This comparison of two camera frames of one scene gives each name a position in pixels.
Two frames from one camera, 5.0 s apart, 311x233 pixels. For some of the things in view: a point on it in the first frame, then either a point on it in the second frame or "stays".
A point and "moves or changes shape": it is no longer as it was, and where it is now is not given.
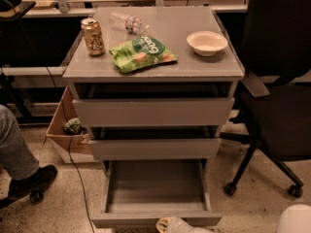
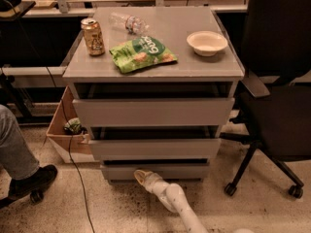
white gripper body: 184,226 to 153,183
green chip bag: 140,52 stays
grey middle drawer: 155,149 stays
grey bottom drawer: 140,192 moves or changes shape
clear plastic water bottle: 126,22 stays
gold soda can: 93,36 stays
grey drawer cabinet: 155,85 stays
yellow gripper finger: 162,224 to 141,175
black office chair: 276,81 stays
